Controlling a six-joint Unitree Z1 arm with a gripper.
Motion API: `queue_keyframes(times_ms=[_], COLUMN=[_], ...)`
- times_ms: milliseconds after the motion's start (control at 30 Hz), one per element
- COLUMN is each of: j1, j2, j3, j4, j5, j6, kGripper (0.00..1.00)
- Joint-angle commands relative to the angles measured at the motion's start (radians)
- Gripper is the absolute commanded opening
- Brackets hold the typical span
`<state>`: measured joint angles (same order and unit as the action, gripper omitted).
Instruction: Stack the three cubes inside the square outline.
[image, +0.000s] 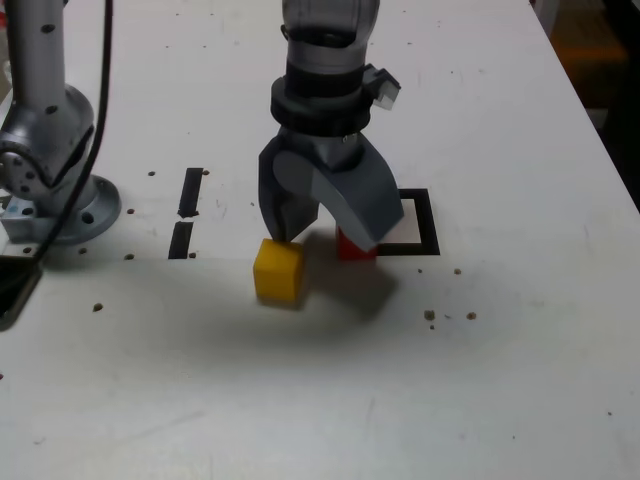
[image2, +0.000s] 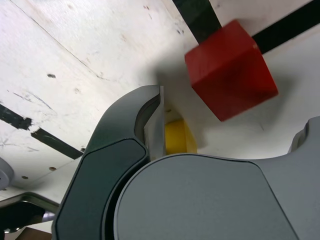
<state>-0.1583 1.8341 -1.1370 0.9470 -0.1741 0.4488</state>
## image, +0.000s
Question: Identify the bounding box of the red cube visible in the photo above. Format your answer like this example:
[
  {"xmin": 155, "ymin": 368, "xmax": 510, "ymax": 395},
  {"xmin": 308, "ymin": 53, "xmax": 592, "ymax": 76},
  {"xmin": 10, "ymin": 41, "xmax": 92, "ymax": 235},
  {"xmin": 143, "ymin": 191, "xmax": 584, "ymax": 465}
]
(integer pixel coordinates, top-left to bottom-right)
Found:
[{"xmin": 337, "ymin": 225, "xmax": 377, "ymax": 262}]

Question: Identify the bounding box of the thick black cable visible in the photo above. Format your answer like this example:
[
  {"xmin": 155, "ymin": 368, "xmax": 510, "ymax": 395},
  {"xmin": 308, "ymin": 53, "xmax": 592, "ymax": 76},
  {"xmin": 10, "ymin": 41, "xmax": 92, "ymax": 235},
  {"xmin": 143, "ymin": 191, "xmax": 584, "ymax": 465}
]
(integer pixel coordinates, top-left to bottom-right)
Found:
[{"xmin": 0, "ymin": 0, "xmax": 115, "ymax": 311}]

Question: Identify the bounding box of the yellow cube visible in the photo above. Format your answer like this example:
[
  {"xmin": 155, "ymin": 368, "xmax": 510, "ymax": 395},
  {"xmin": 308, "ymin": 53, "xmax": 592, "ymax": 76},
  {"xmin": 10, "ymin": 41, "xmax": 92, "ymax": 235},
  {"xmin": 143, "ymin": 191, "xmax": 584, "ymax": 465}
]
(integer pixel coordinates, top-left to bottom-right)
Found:
[{"xmin": 253, "ymin": 238, "xmax": 305, "ymax": 307}]

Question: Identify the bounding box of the black tape strip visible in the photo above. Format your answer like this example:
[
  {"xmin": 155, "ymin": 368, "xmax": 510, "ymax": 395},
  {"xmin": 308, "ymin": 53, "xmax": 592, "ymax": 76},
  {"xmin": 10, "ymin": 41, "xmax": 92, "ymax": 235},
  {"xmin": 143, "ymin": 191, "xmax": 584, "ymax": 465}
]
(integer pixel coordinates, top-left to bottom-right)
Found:
[{"xmin": 167, "ymin": 167, "xmax": 205, "ymax": 260}]

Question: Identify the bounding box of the black tape square outline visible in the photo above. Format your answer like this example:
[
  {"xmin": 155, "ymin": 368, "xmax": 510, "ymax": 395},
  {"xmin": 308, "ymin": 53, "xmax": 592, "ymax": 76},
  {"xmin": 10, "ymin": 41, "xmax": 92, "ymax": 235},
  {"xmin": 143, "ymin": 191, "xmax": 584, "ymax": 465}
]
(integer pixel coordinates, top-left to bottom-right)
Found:
[{"xmin": 375, "ymin": 188, "xmax": 441, "ymax": 257}]

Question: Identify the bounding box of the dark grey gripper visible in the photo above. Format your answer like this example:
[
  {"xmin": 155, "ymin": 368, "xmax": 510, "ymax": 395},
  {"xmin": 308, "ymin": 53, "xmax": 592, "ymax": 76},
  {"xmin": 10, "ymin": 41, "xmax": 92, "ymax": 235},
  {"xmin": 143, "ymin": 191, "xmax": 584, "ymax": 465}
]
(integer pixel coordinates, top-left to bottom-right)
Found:
[{"xmin": 258, "ymin": 130, "xmax": 406, "ymax": 251}]

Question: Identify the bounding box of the small grey camera box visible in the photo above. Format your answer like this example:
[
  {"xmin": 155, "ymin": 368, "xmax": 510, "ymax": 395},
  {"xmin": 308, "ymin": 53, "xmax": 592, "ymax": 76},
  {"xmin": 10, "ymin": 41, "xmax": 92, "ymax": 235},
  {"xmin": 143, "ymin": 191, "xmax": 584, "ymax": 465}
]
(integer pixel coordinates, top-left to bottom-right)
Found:
[{"xmin": 362, "ymin": 64, "xmax": 402, "ymax": 111}]

